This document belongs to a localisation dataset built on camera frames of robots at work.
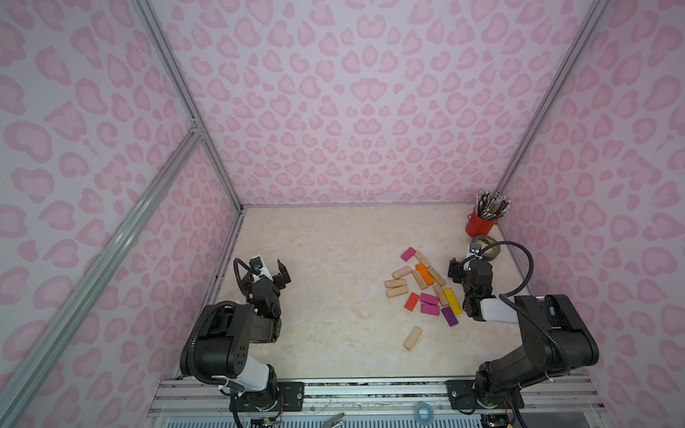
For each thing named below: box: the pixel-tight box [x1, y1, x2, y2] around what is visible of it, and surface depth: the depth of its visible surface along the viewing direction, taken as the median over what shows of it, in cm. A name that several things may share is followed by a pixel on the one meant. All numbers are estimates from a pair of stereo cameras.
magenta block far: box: [400, 246, 417, 263], surface depth 106 cm
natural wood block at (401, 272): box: [391, 265, 413, 280], surface depth 100 cm
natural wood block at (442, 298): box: [433, 284, 450, 306], surface depth 94 cm
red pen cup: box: [465, 207, 498, 239], surface depth 109 cm
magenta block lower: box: [420, 303, 440, 316], surface depth 92 cm
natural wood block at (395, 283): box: [384, 279, 407, 289], surface depth 97 cm
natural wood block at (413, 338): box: [403, 325, 423, 352], surface depth 85 cm
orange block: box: [415, 263, 436, 287], surface depth 100 cm
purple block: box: [441, 306, 460, 328], surface depth 90 cm
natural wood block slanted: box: [428, 267, 447, 287], surface depth 99 cm
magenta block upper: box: [420, 292, 440, 306], surface depth 94 cm
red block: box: [404, 292, 421, 312], surface depth 93 cm
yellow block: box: [444, 288, 463, 315], surface depth 93 cm
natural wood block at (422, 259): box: [413, 250, 431, 268], surface depth 104 cm
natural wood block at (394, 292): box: [385, 285, 409, 299], surface depth 95 cm
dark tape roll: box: [470, 234, 501, 262], surface depth 106 cm
